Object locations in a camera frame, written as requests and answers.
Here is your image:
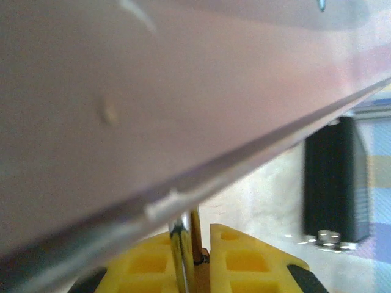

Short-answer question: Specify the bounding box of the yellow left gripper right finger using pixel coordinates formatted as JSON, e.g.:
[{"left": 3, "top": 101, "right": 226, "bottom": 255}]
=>
[{"left": 209, "top": 224, "right": 329, "bottom": 293}]

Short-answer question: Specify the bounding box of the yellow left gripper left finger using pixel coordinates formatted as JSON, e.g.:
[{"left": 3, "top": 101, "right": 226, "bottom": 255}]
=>
[{"left": 70, "top": 234, "right": 178, "bottom": 293}]

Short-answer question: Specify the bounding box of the black hard case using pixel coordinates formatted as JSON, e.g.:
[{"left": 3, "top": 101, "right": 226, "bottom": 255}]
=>
[{"left": 283, "top": 115, "right": 372, "bottom": 254}]

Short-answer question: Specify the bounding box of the pink cartoon tin box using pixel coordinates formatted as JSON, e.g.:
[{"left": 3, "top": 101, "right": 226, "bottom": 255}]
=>
[{"left": 0, "top": 0, "right": 391, "bottom": 266}]

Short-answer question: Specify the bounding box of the aluminium side rail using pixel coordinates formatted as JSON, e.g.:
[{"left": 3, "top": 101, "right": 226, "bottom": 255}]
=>
[{"left": 351, "top": 99, "right": 391, "bottom": 118}]

